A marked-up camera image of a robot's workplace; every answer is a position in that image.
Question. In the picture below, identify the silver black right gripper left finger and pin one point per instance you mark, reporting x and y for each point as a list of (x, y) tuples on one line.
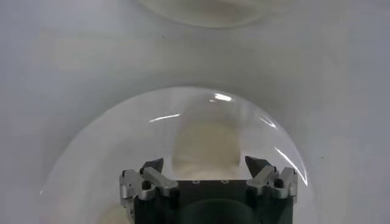
[(161, 184)]

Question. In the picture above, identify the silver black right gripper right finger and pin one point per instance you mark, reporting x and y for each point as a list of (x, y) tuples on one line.
[(262, 181)]

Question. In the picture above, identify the white steamed baozi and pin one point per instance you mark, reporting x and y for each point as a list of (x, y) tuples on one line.
[(207, 149)]

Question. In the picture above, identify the round white plate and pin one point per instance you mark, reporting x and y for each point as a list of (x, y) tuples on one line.
[(91, 158)]

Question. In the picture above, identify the cream electric cooker base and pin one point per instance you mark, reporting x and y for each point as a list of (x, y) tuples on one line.
[(213, 12)]

